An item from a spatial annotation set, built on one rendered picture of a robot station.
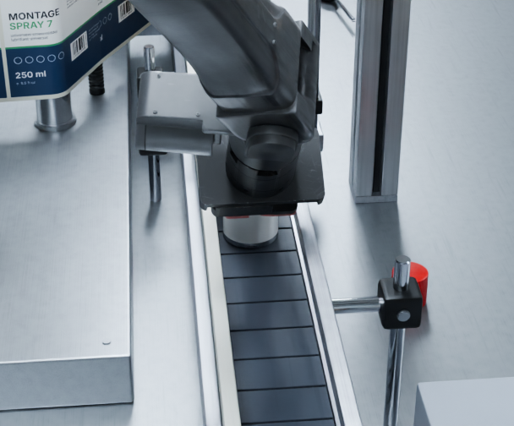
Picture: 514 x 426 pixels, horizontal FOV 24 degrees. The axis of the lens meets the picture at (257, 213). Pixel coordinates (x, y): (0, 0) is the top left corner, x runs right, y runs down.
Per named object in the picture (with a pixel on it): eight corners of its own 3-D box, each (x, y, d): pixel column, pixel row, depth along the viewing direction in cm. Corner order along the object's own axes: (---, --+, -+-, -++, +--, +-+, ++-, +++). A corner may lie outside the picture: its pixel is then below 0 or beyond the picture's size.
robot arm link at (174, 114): (299, 144, 83) (307, 28, 85) (128, 129, 82) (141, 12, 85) (283, 195, 94) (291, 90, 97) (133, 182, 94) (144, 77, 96)
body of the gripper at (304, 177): (194, 140, 103) (197, 101, 96) (315, 135, 104) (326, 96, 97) (199, 213, 100) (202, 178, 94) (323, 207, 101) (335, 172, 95)
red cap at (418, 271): (419, 286, 116) (422, 258, 114) (431, 308, 113) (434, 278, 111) (385, 291, 115) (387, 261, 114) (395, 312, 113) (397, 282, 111)
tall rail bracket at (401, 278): (316, 420, 100) (321, 251, 91) (404, 415, 101) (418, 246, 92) (321, 448, 97) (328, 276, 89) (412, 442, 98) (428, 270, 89)
